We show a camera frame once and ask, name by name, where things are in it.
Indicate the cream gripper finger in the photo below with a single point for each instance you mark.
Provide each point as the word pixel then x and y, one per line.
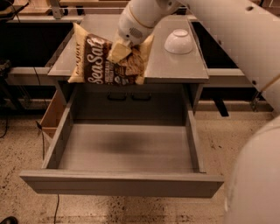
pixel 118 50

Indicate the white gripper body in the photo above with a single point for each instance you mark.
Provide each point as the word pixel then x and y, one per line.
pixel 130 26

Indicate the brown sea salt chip bag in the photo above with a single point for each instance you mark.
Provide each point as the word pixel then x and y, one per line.
pixel 92 66

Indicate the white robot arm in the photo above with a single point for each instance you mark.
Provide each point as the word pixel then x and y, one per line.
pixel 250 36

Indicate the grey cabinet with counter top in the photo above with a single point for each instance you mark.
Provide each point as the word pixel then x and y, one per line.
pixel 163 66

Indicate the grey open top drawer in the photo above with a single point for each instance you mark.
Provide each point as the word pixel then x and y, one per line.
pixel 126 148

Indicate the white upside-down bowl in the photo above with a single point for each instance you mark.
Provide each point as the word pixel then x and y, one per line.
pixel 179 42

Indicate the wooden box beside cabinet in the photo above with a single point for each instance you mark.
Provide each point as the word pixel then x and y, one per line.
pixel 51 119

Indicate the black drawer handle left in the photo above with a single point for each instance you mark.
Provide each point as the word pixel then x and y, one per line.
pixel 117 97

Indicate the black drawer handle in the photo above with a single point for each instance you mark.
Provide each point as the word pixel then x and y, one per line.
pixel 117 97
pixel 141 97

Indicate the black drawer handle right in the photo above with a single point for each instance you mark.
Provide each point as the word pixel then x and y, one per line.
pixel 141 97

